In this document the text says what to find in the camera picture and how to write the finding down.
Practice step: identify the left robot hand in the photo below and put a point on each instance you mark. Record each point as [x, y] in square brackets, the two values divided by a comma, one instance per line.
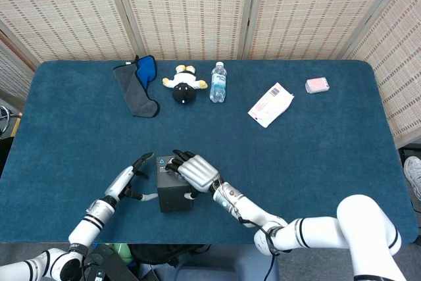
[120, 182]

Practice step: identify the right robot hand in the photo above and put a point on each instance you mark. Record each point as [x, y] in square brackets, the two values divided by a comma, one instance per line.
[197, 170]

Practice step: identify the black foldable cardboard box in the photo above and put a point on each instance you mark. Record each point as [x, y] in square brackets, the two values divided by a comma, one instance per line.
[172, 192]

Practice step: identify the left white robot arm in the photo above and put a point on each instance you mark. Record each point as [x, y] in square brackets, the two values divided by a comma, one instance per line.
[82, 228]

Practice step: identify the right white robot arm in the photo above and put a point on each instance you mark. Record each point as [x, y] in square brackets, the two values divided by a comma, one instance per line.
[296, 225]

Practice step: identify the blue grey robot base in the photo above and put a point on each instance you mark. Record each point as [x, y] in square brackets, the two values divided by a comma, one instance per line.
[213, 268]

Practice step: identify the green plastic bottle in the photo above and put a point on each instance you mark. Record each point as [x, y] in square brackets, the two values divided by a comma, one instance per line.
[120, 251]

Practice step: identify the black white plush toy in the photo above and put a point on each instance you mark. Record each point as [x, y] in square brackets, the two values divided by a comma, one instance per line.
[184, 91]

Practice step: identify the black bag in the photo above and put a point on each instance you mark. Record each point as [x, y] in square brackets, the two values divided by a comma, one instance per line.
[158, 254]

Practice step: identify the grey and blue towel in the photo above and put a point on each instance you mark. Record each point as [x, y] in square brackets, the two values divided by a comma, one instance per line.
[138, 96]

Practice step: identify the clear plastic water bottle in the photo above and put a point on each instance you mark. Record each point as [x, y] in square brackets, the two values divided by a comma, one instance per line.
[218, 85]

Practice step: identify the white plastic package pouch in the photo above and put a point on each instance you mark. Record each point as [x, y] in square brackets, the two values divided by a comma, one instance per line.
[269, 106]

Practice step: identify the blue carpet table mat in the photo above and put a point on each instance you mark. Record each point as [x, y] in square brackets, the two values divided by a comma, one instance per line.
[329, 162]

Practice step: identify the pink tissue pack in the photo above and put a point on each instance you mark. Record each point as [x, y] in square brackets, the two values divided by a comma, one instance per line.
[317, 85]

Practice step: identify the white sneaker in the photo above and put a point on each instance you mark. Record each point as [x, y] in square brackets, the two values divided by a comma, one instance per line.
[412, 175]

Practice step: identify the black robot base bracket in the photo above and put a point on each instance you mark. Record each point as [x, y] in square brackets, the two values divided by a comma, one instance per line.
[108, 264]

